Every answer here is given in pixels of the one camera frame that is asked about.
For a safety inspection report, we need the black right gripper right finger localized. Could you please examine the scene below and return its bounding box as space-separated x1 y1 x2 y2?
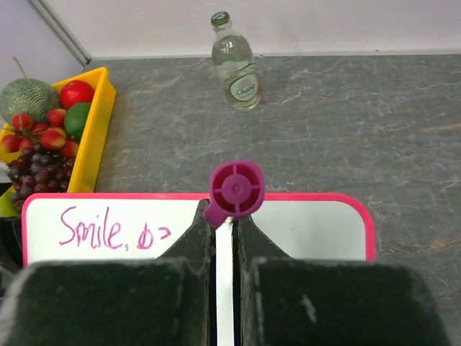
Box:
232 217 449 345

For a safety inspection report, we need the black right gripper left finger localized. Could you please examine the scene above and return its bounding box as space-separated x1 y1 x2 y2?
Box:
1 199 216 345

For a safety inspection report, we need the magenta whiteboard marker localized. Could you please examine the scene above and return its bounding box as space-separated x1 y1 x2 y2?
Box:
203 161 265 346

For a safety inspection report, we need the pink framed whiteboard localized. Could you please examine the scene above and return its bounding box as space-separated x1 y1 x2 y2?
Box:
22 192 375 265

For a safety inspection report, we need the yellow plastic bin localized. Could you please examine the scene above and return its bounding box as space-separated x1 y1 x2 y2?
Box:
1 67 116 219

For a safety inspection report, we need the purple grape bunch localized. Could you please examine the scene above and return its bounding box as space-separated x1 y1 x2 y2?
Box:
6 143 75 213

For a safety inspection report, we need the green lime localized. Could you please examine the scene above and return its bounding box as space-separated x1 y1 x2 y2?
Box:
64 102 91 140

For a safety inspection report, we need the red apple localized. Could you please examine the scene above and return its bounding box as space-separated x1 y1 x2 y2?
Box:
60 79 95 110

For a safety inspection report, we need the clear glass soda bottle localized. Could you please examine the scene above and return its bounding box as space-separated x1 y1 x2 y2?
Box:
210 11 261 112

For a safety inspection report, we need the green netted melon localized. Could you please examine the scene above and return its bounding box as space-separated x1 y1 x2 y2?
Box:
1 57 62 124

